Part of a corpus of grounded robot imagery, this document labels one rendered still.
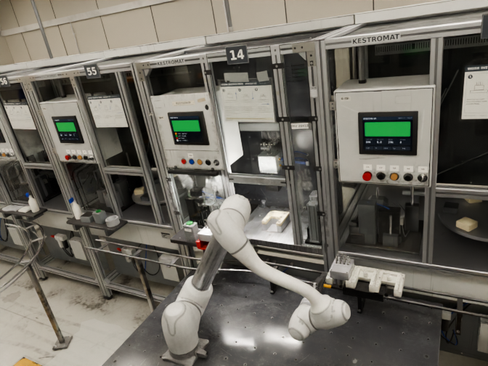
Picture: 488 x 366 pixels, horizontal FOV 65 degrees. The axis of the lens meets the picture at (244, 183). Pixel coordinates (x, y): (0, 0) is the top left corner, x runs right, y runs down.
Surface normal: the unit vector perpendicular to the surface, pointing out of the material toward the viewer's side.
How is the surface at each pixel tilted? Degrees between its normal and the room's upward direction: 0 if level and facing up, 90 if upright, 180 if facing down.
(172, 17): 90
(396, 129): 90
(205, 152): 90
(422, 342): 0
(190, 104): 90
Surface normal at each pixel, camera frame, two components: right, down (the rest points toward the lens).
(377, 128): -0.46, 0.42
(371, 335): -0.15, -0.91
